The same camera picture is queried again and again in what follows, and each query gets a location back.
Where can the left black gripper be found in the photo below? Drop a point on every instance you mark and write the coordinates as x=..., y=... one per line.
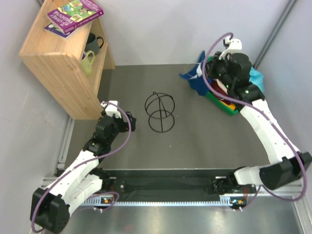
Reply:
x=125, y=126

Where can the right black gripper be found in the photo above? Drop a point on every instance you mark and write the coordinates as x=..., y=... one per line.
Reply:
x=210, y=66

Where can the dark blue bucket hat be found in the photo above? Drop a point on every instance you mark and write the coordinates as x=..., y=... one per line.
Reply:
x=195, y=77

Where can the cyan bucket hat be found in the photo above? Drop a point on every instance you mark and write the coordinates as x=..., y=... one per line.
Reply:
x=256, y=78

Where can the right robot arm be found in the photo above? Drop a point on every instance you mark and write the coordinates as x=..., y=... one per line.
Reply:
x=286, y=162

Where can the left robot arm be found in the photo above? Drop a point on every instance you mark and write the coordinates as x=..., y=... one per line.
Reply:
x=53, y=206

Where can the dark red hat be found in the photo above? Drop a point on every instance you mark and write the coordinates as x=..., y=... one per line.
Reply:
x=220, y=90

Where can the green plastic tray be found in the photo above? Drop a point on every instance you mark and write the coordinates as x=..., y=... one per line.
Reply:
x=221, y=104

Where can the yellow hat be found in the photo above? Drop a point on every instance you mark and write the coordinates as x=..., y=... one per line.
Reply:
x=232, y=107

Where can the light green mug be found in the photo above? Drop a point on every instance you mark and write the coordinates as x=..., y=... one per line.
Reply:
x=87, y=61

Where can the dark green mug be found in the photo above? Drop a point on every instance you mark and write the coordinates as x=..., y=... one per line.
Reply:
x=92, y=43

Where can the wooden shelf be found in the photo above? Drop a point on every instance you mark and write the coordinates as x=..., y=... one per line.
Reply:
x=56, y=64

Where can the purple book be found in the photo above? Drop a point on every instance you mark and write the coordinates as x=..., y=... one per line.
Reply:
x=75, y=14
x=51, y=28

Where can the lower purple book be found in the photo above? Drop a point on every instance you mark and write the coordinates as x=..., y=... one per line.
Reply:
x=51, y=28

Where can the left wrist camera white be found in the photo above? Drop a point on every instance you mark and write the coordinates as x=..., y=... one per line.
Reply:
x=111, y=109

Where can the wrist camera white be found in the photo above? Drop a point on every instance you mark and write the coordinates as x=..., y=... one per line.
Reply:
x=111, y=109
x=232, y=46

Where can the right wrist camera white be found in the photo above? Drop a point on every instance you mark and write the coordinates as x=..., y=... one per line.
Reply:
x=232, y=46

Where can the black wire hat stand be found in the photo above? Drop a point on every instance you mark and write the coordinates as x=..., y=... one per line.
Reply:
x=161, y=113

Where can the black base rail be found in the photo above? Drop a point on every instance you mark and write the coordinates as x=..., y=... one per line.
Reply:
x=142, y=182

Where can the aluminium frame rail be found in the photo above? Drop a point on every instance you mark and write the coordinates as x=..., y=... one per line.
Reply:
x=225, y=200

